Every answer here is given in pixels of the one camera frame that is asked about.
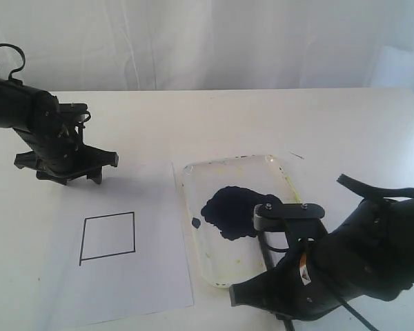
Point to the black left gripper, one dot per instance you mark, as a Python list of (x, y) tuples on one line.
[(57, 151)]

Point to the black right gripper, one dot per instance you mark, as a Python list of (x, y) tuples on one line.
[(371, 253)]

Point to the black paintbrush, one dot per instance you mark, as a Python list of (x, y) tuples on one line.
[(266, 249)]

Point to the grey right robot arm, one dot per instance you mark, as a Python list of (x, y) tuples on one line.
[(370, 254)]

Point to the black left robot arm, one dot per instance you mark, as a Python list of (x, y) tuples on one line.
[(24, 104)]

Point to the white plastic paint tray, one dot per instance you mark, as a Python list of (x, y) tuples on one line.
[(220, 197)]

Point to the white paper sheet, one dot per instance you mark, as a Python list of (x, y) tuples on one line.
[(116, 250)]

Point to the white backdrop curtain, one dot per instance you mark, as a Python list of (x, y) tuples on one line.
[(200, 45)]

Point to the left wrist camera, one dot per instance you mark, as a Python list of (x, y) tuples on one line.
[(76, 113)]

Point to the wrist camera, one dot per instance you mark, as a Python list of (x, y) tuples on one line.
[(76, 113), (296, 220)]

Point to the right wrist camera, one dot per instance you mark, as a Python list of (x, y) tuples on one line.
[(296, 220)]

